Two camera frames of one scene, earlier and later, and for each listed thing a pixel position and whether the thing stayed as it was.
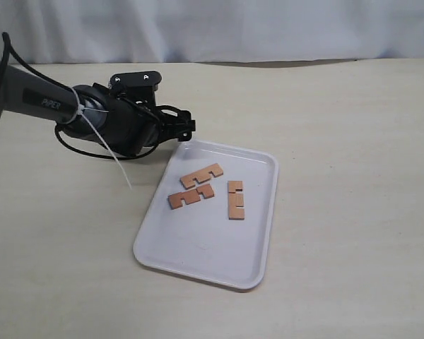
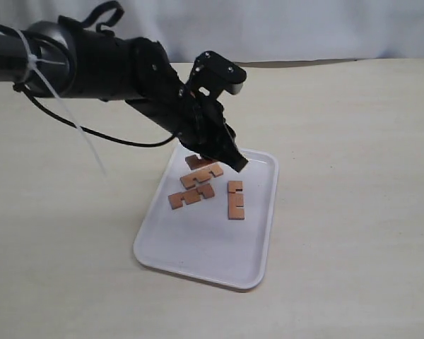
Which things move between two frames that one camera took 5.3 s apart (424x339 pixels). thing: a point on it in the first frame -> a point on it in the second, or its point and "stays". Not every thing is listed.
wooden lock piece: (190, 196) stays
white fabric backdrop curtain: (126, 31) stays
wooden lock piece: (235, 201) stays
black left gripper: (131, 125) -> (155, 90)
